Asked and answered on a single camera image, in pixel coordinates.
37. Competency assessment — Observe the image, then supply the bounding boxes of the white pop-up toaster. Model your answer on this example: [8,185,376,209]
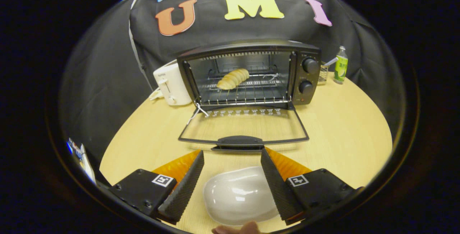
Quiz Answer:
[153,60,193,106]

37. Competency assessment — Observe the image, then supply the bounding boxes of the black toaster oven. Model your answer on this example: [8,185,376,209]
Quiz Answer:
[177,39,322,152]

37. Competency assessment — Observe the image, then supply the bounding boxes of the golden bread roll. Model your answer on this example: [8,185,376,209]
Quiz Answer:
[216,68,250,90]

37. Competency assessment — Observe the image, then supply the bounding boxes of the white and blue clutter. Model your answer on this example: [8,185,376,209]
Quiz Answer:
[66,138,97,184]

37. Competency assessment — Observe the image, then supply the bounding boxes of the white string loop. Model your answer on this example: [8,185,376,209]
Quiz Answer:
[186,102,210,125]

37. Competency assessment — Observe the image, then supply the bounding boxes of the white plate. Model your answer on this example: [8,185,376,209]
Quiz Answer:
[203,166,280,226]

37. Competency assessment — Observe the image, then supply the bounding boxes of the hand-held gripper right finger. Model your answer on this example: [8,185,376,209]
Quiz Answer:
[260,147,363,226]

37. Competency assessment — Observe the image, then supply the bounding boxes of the wire mesh utensil holder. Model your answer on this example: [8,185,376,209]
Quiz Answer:
[318,63,329,85]

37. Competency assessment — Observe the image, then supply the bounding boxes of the black backdrop cloth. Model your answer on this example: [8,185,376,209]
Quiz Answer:
[59,0,405,162]

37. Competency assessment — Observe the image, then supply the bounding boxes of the green label drink bottle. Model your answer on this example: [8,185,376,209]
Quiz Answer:
[333,46,349,85]

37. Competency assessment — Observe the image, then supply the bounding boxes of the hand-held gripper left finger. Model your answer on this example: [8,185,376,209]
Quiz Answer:
[108,150,205,225]

